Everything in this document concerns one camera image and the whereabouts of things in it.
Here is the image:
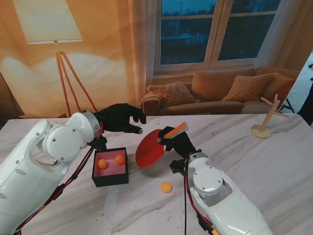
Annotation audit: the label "red black arm cable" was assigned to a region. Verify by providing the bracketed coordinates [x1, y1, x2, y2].
[12, 122, 105, 235]
[182, 156, 218, 235]

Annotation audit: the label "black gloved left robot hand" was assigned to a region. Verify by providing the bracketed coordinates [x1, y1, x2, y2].
[96, 103, 147, 135]

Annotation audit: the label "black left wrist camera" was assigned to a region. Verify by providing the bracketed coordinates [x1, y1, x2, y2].
[91, 133, 108, 151]

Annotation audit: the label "wooden mug tree stand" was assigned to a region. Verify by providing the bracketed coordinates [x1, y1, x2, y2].
[251, 94, 291, 140]

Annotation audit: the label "red black left arm cable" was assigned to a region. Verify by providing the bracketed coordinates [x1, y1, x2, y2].
[12, 122, 105, 235]

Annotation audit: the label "black tripod legs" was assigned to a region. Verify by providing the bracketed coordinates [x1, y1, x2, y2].
[281, 97, 296, 114]

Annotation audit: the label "red and black ping pong bat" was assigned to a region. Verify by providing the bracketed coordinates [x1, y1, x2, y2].
[135, 121, 189, 169]

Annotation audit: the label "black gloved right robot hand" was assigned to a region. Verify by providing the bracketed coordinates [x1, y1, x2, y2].
[157, 126, 199, 160]

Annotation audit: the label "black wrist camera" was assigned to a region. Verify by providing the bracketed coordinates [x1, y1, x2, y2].
[170, 159, 188, 174]
[91, 133, 108, 151]

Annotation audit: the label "black storage box pink inside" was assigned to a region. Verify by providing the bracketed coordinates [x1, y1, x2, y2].
[91, 146, 130, 188]

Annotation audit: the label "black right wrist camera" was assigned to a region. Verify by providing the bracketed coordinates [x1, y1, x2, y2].
[170, 159, 188, 174]

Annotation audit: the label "red black right arm cable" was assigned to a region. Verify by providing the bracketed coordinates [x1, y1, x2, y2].
[182, 156, 218, 235]

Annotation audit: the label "person in dark clothing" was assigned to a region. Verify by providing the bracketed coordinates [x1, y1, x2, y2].
[296, 83, 313, 126]

